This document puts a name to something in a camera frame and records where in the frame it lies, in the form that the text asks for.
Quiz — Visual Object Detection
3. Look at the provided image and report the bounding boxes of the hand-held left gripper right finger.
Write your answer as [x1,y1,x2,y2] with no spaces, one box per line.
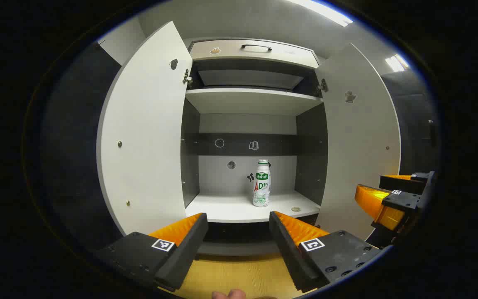
[269,211,385,292]

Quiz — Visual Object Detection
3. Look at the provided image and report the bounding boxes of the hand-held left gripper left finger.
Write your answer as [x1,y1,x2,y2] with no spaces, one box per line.
[93,213,209,292]

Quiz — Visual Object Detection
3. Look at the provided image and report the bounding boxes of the white cabinet door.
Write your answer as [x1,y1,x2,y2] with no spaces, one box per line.
[315,43,401,241]
[97,21,193,236]

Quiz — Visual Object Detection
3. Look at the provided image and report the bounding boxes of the white green-label bottle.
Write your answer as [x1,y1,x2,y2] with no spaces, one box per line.
[252,159,271,207]

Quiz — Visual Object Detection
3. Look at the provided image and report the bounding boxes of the white cabinet shelf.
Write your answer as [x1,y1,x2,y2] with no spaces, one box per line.
[185,87,324,116]
[185,190,321,223]

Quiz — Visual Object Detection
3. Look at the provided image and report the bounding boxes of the grey white cabinet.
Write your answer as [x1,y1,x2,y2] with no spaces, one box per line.
[180,37,329,256]

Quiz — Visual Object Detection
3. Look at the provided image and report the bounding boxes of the white cabinet drawer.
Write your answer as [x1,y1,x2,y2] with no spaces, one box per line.
[188,39,320,69]

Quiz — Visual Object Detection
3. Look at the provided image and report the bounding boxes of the small ceiling light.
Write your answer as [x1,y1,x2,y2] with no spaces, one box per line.
[385,54,410,72]

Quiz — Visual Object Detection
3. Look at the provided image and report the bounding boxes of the black backdrop cloth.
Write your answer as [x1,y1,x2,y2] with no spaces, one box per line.
[36,39,443,258]

